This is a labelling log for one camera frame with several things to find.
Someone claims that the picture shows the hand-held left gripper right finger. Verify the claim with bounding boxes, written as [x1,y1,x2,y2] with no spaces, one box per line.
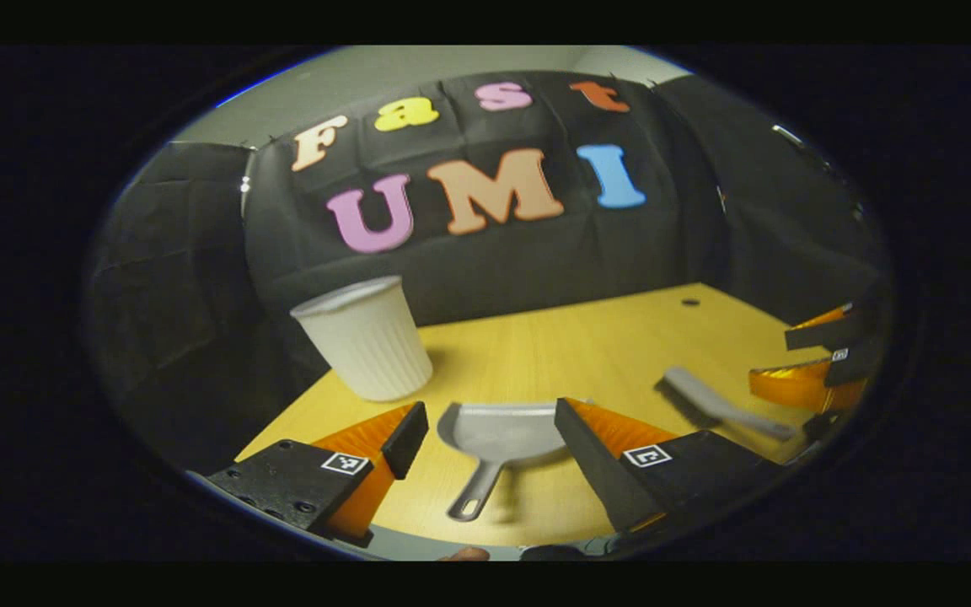
[555,398,781,534]

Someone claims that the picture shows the small grey broom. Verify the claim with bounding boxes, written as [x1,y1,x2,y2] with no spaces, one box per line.
[661,366,798,443]

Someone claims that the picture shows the white ribbed garbage bin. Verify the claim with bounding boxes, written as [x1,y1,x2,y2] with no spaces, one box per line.
[290,276,434,402]

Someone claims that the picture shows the wooden desktop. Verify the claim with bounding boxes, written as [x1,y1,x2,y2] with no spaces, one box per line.
[235,282,832,549]

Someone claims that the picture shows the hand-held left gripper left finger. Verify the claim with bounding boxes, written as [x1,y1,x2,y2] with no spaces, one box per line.
[207,401,430,540]

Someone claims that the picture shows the grey dustpan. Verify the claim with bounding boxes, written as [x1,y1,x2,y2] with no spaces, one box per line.
[437,401,575,522]

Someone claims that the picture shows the black backdrop cloth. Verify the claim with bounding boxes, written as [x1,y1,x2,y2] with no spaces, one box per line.
[85,70,891,473]

